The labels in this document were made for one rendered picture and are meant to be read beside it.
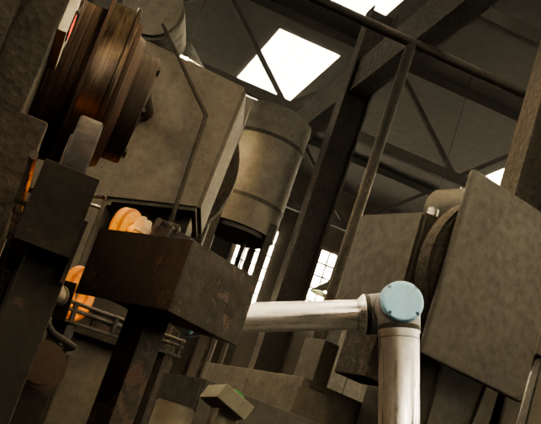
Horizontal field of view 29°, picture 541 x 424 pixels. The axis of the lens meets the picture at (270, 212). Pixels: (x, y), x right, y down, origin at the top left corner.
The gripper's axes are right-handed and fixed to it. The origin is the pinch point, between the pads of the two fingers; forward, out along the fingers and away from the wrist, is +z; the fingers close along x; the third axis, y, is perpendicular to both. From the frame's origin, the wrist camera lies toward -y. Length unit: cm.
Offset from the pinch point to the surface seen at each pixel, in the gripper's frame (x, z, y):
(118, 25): 67, -8, 35
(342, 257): -605, 172, 114
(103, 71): 69, -13, 23
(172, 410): -29, -30, -36
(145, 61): 54, -11, 33
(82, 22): 70, -1, 31
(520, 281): -339, -30, 113
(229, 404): -36, -41, -26
